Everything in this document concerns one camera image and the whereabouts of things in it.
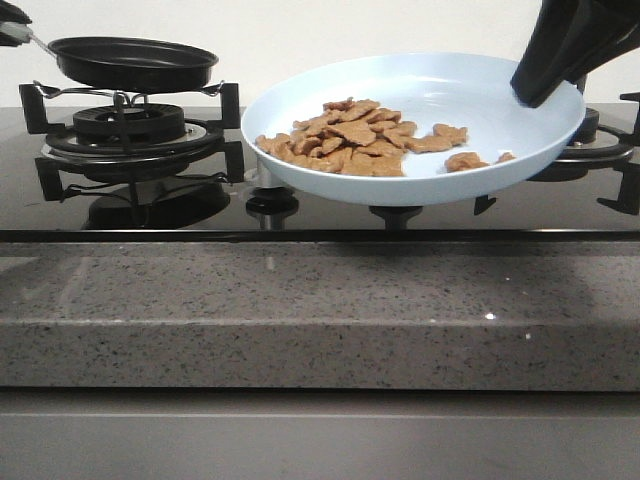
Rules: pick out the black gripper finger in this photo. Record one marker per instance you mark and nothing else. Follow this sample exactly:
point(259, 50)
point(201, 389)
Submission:
point(8, 41)
point(570, 40)
point(12, 13)

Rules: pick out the black pan with green handle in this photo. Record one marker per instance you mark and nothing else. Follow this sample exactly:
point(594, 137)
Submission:
point(132, 64)

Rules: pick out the pile of brown meat slices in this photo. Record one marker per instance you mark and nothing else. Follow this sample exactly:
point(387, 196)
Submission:
point(358, 138)

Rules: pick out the black glass gas cooktop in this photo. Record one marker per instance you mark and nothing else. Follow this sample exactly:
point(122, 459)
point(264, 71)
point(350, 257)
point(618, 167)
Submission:
point(210, 201)

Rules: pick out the black burner with pan support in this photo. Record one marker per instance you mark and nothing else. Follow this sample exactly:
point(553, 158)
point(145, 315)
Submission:
point(130, 133)

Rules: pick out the silver stove knob left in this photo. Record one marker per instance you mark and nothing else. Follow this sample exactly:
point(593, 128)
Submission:
point(263, 179)

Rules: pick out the grey cabinet front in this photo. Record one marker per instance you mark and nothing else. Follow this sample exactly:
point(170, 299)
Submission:
point(270, 434)

